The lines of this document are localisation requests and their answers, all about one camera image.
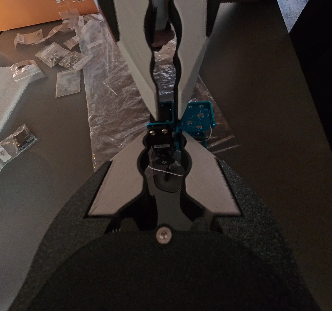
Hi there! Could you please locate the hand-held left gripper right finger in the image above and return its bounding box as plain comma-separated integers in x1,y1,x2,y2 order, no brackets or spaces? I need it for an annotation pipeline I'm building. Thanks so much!
181,131,243,223

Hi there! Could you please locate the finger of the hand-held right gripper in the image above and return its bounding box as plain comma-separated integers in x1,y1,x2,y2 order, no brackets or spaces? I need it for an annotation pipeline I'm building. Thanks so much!
110,0,160,120
168,0,212,122

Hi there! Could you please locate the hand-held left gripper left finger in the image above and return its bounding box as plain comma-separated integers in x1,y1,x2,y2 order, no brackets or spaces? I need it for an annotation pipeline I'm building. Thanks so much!
86,131,151,218

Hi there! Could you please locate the red white servo cable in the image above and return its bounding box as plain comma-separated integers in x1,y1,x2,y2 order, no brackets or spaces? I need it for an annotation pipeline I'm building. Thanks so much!
144,164,188,180

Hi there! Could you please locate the black servo with blue bracket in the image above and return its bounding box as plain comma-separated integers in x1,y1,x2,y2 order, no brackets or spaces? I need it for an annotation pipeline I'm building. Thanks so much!
146,99,214,166

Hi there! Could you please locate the person's right hand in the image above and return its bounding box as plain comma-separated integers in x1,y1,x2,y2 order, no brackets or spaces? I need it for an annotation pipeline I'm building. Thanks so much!
153,29,175,48

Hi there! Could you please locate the pile of small screw bags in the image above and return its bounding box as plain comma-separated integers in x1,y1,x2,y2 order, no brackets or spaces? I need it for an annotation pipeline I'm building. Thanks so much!
13,7,109,99

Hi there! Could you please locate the orange cardboard box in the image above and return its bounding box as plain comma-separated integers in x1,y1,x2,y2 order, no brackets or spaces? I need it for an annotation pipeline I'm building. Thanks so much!
0,0,100,32

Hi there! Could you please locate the large clear plastic bag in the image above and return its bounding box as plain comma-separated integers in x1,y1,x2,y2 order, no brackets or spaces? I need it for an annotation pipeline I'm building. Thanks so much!
78,13,236,182

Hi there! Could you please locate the small bag with black parts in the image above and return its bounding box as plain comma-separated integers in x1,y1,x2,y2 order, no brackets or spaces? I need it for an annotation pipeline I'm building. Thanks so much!
10,60,45,82

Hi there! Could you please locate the small bag with blue parts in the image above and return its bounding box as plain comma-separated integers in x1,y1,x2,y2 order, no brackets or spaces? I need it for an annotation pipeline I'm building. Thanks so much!
0,124,39,172

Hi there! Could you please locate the white foam sheet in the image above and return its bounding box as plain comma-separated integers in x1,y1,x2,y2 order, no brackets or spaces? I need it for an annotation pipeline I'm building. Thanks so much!
0,67,29,132

